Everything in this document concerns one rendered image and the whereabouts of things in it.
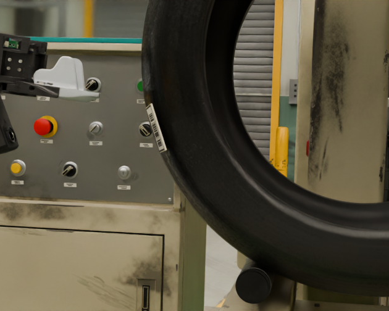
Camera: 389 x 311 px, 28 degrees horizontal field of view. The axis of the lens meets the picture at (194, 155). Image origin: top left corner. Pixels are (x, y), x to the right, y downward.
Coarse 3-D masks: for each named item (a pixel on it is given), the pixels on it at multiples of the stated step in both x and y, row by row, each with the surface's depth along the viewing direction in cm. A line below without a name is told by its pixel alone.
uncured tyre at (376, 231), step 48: (192, 0) 93; (240, 0) 120; (144, 48) 98; (192, 48) 93; (144, 96) 99; (192, 96) 93; (192, 144) 94; (240, 144) 121; (192, 192) 97; (240, 192) 93; (288, 192) 120; (240, 240) 96; (288, 240) 92; (336, 240) 91; (384, 240) 90; (336, 288) 95; (384, 288) 93
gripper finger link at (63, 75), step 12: (60, 60) 107; (72, 60) 107; (36, 72) 107; (48, 72) 107; (60, 72) 107; (72, 72) 107; (60, 84) 107; (72, 84) 107; (60, 96) 106; (72, 96) 107; (84, 96) 107; (96, 96) 108
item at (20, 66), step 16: (0, 48) 107; (16, 48) 107; (32, 48) 109; (0, 64) 107; (16, 64) 108; (32, 64) 108; (0, 80) 107; (16, 80) 107; (32, 80) 109; (32, 96) 110
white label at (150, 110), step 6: (150, 108) 95; (150, 114) 96; (150, 120) 98; (156, 120) 94; (156, 126) 95; (156, 132) 96; (156, 138) 97; (162, 138) 94; (162, 144) 94; (162, 150) 96
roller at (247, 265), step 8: (248, 264) 101; (256, 264) 100; (240, 272) 99; (248, 272) 97; (256, 272) 97; (264, 272) 98; (272, 272) 102; (240, 280) 97; (248, 280) 97; (256, 280) 97; (264, 280) 97; (272, 280) 101; (240, 288) 97; (248, 288) 97; (256, 288) 97; (264, 288) 97; (240, 296) 98; (248, 296) 97; (256, 296) 97; (264, 296) 97
